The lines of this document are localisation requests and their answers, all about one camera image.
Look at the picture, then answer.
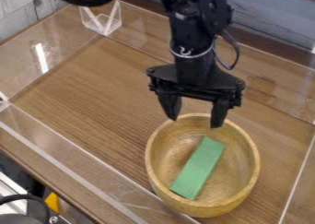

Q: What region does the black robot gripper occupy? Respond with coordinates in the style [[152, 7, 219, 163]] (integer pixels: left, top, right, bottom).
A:
[[147, 47, 246, 128]]

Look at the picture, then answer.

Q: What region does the brown wooden bowl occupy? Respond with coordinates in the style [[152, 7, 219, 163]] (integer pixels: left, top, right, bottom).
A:
[[146, 113, 260, 218]]

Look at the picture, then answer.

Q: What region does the green rectangular block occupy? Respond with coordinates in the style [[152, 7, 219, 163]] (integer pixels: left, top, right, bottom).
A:
[[170, 136, 226, 200]]

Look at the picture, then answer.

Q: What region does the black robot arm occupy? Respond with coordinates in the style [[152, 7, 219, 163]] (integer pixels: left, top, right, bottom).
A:
[[147, 0, 246, 128]]

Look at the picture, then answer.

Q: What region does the black and yellow equipment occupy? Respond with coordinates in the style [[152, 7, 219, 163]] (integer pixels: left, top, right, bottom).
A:
[[25, 183, 77, 224]]

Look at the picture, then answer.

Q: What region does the clear acrylic corner bracket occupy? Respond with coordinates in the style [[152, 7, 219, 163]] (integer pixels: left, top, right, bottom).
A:
[[79, 1, 122, 36]]

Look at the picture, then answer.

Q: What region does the black cable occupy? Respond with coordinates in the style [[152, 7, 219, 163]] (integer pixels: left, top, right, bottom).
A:
[[0, 194, 51, 224]]

